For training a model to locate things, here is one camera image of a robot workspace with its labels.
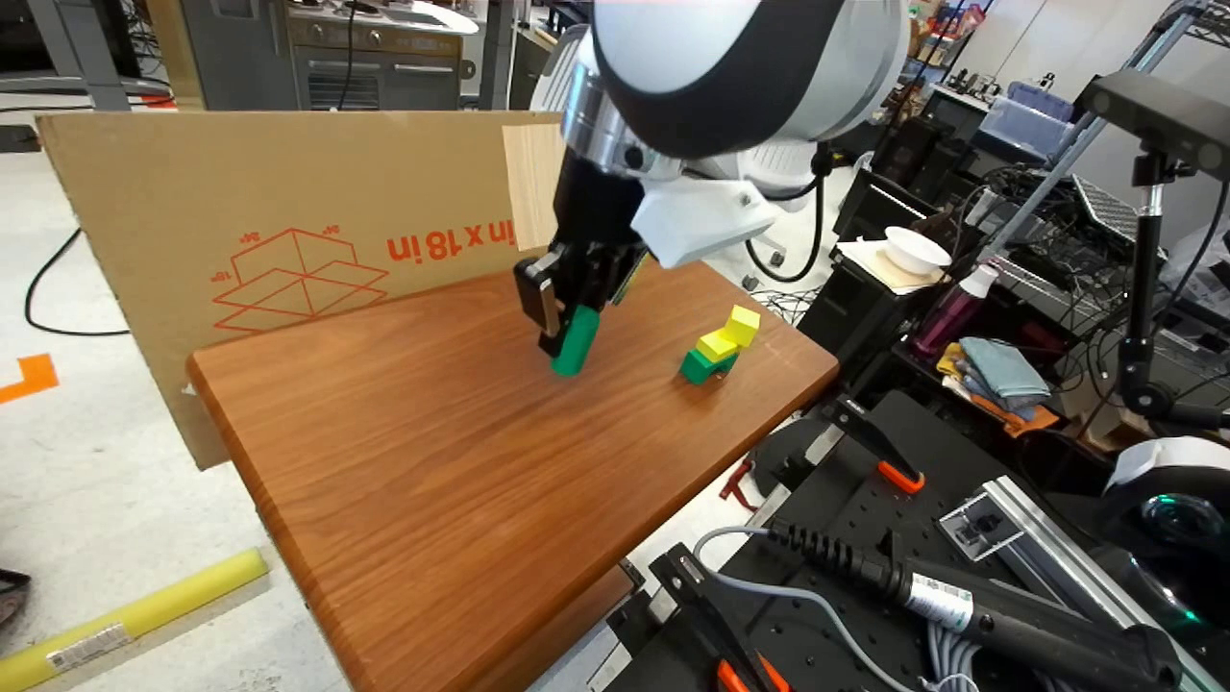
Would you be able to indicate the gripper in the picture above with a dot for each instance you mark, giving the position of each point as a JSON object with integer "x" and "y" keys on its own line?
{"x": 596, "y": 211}

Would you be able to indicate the green cylinder block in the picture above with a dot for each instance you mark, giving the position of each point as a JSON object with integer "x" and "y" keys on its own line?
{"x": 577, "y": 346}

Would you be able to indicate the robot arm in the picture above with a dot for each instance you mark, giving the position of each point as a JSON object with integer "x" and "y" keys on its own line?
{"x": 730, "y": 58}

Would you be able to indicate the yellow cube block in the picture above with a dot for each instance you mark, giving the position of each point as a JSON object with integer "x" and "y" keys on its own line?
{"x": 716, "y": 346}
{"x": 742, "y": 325}

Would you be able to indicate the light wooden board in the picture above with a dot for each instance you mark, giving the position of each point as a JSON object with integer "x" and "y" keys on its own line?
{"x": 531, "y": 183}

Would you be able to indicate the red clamp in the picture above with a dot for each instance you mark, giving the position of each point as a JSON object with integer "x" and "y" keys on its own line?
{"x": 738, "y": 481}

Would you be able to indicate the black box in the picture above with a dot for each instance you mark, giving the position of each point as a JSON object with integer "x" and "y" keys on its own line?
{"x": 850, "y": 317}

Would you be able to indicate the grey toy kitchen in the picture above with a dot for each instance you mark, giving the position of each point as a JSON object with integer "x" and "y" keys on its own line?
{"x": 375, "y": 58}

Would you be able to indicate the brown cardboard sheet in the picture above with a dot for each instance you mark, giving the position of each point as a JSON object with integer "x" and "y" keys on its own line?
{"x": 240, "y": 211}

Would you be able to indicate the white bowl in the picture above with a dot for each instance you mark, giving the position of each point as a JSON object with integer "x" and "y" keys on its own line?
{"x": 915, "y": 250}

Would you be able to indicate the black and orange clamp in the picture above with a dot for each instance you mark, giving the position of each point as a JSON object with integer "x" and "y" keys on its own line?
{"x": 879, "y": 442}
{"x": 711, "y": 615}

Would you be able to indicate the purple bottle with white cap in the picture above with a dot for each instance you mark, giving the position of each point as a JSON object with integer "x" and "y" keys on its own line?
{"x": 947, "y": 317}

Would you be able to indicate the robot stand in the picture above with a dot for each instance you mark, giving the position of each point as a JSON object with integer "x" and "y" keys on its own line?
{"x": 865, "y": 538}

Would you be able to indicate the pile of cloths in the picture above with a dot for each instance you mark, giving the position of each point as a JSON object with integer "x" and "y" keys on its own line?
{"x": 999, "y": 380}

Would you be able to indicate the clear plastic bin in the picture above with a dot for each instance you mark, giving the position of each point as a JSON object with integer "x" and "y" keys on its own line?
{"x": 1028, "y": 120}

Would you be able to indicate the aluminium profile bar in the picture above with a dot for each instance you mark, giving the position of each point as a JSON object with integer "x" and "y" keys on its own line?
{"x": 1038, "y": 538}

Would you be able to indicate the yellow foam tube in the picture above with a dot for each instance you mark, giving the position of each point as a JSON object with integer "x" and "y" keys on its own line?
{"x": 135, "y": 615}

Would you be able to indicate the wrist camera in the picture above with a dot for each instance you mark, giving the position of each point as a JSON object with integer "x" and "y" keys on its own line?
{"x": 697, "y": 221}

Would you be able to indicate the camera on mount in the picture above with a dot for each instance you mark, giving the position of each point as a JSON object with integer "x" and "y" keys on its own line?
{"x": 1153, "y": 115}

